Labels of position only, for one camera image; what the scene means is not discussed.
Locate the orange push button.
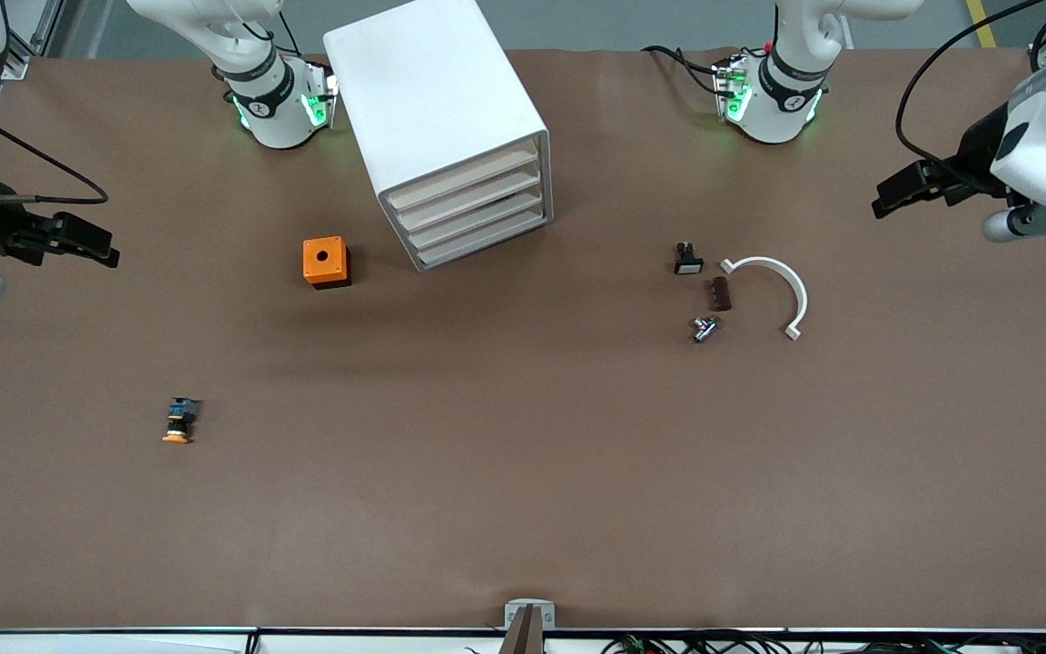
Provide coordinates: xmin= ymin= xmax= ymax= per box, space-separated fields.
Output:
xmin=162 ymin=397 xmax=203 ymax=446

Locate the white plastic drawer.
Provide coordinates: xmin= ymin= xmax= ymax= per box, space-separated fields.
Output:
xmin=414 ymin=209 xmax=549 ymax=271
xmin=405 ymin=188 xmax=547 ymax=253
xmin=396 ymin=166 xmax=544 ymax=234
xmin=390 ymin=145 xmax=542 ymax=214

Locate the white drawer cabinet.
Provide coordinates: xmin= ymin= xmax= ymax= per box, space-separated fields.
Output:
xmin=322 ymin=0 xmax=555 ymax=273

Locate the orange box with hole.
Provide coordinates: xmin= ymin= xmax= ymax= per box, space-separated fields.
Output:
xmin=302 ymin=236 xmax=352 ymax=291

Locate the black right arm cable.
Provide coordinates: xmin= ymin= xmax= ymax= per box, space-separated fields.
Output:
xmin=0 ymin=86 xmax=110 ymax=205

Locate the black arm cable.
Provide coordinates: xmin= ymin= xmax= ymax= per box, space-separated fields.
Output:
xmin=0 ymin=86 xmax=110 ymax=205
xmin=894 ymin=0 xmax=1046 ymax=181

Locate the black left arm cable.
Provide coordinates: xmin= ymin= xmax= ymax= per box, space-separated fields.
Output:
xmin=894 ymin=0 xmax=1046 ymax=181

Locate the white curved bracket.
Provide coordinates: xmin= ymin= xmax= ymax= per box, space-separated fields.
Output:
xmin=720 ymin=256 xmax=809 ymax=342

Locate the grey metal bracket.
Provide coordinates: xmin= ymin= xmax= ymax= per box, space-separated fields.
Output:
xmin=504 ymin=599 xmax=557 ymax=630

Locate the grey metal post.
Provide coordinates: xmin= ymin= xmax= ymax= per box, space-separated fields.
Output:
xmin=498 ymin=605 xmax=547 ymax=654

